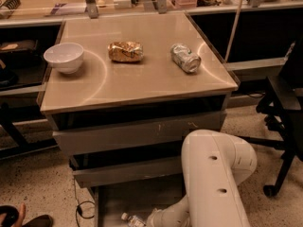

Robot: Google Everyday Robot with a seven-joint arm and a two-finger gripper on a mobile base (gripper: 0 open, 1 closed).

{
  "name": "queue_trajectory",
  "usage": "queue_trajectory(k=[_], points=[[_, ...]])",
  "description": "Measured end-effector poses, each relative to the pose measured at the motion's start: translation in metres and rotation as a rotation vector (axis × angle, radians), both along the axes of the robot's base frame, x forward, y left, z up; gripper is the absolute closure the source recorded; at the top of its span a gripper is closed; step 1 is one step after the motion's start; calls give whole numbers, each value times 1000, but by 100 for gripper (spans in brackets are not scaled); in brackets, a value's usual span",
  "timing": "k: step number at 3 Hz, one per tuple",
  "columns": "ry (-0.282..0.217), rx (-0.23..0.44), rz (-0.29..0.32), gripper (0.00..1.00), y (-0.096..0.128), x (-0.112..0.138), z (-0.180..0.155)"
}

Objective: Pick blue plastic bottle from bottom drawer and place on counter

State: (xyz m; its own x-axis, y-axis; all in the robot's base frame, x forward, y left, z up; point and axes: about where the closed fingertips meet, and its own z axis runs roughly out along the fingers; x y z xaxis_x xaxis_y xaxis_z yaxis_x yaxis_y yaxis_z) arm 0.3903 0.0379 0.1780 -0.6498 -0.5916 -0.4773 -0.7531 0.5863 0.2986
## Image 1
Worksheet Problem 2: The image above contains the clear blue plastic bottle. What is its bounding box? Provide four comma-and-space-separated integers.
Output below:
121, 213, 146, 227

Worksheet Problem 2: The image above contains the bottom open grey drawer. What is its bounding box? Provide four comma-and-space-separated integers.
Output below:
93, 171, 213, 227

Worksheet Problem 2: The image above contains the purple white paper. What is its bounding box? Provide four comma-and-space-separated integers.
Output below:
50, 3, 87, 16

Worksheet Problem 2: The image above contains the dark shoe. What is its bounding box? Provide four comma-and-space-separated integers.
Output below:
22, 215, 53, 227

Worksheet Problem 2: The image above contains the black left side table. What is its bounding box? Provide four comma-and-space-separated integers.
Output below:
0, 22, 62, 159

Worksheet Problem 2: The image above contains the person hand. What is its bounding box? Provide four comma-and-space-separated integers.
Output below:
0, 203, 26, 227

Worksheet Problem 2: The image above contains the white pole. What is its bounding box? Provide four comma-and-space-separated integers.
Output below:
224, 0, 243, 63

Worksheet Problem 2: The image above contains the black coil spring tool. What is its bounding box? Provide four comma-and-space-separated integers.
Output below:
0, 0, 21, 19

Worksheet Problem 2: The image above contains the middle grey drawer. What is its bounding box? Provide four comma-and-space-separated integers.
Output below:
70, 151, 182, 188

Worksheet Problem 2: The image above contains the grey drawer cabinet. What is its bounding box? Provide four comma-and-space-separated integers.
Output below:
36, 11, 241, 227

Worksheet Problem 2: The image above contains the black floor cable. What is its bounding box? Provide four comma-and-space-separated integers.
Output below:
73, 177, 96, 227

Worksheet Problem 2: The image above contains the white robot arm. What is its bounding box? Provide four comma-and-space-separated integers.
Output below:
147, 130, 257, 227

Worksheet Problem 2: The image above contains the crumpled gold snack bag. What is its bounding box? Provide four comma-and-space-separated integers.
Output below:
108, 42, 144, 62

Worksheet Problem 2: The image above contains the crushed silver green can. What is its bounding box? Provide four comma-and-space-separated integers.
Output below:
170, 44, 201, 74

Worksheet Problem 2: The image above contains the black office chair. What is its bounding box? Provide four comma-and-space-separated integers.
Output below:
242, 39, 303, 197

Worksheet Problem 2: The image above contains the top grey drawer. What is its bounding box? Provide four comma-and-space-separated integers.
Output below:
53, 110, 226, 156

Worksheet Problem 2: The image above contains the white ceramic bowl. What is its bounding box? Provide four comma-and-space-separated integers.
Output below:
44, 43, 84, 74

